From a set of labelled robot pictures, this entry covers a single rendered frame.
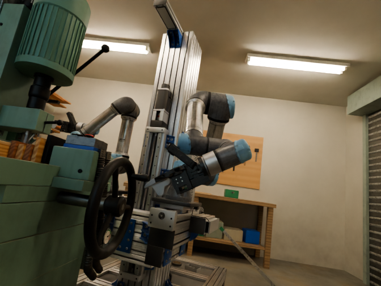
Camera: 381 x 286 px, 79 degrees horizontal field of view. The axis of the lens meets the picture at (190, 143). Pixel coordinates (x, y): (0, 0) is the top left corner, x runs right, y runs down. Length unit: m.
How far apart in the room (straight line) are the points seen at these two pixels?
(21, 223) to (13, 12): 0.70
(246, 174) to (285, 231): 1.08
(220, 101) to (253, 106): 3.28
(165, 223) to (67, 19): 0.91
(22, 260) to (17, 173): 0.23
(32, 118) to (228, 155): 0.63
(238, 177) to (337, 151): 1.76
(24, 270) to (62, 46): 0.67
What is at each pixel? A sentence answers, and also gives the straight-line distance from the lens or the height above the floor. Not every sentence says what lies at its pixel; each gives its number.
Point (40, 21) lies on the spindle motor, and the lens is 0.97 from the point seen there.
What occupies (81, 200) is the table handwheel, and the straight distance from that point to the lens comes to 0.77.
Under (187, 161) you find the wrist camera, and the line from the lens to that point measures 0.75.
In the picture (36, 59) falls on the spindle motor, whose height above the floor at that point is 1.21.
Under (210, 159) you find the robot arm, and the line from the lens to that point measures 0.73.
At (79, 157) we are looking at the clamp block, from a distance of 0.77.
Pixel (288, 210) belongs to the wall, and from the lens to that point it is 4.30.
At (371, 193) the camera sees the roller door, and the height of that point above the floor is 1.19.
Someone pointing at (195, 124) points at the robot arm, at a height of 1.14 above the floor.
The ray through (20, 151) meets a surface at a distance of 0.86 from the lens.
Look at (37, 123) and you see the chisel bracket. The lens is 0.88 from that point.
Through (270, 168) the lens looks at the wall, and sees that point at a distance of 4.23.
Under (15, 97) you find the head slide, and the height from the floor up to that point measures 1.11.
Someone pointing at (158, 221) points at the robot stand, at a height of 0.72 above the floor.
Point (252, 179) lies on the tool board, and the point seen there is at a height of 1.20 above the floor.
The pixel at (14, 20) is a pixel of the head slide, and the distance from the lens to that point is 1.06.
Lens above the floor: 0.89
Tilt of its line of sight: 11 degrees up
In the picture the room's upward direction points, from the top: 8 degrees clockwise
